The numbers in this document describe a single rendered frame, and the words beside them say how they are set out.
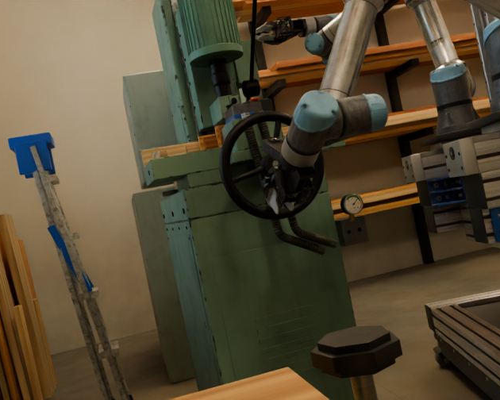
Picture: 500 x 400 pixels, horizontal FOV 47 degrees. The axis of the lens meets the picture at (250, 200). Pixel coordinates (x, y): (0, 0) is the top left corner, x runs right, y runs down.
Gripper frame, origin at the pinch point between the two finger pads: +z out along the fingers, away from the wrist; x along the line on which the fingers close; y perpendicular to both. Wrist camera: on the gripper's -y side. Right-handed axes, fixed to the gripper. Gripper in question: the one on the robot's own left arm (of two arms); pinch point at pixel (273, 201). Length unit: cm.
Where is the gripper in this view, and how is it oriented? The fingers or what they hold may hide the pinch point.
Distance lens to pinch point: 133.9
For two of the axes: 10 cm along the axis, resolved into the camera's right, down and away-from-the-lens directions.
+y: 3.6, 8.1, -4.7
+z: -1.9, 5.6, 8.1
